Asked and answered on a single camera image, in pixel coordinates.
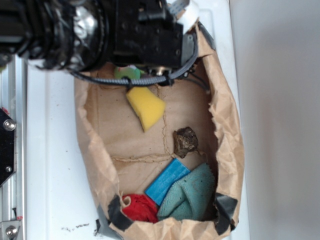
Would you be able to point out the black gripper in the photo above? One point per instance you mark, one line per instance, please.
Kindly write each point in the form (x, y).
(148, 36)

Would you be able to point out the green plush animal toy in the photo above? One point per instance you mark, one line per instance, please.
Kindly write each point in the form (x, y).
(130, 71)

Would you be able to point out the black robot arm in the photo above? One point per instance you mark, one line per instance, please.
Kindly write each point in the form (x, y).
(84, 35)

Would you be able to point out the yellow sponge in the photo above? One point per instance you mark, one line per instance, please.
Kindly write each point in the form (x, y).
(147, 106)

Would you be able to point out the brown rock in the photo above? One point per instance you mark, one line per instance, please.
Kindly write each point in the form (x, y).
(185, 141)

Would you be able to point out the brown paper bag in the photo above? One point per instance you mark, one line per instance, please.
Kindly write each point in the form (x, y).
(121, 158)

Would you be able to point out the blue rectangular block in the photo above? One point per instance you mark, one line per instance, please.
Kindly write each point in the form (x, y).
(159, 188)

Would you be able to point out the teal cloth towel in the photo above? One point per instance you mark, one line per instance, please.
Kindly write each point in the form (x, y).
(189, 197)

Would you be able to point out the red crumpled cloth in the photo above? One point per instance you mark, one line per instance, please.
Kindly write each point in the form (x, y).
(140, 207)

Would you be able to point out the black metal bracket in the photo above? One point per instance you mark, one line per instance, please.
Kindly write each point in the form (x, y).
(7, 147)

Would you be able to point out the aluminium frame rail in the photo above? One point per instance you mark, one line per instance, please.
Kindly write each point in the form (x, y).
(13, 95)

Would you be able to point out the silver corner bracket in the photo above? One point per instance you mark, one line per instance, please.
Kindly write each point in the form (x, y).
(9, 230)

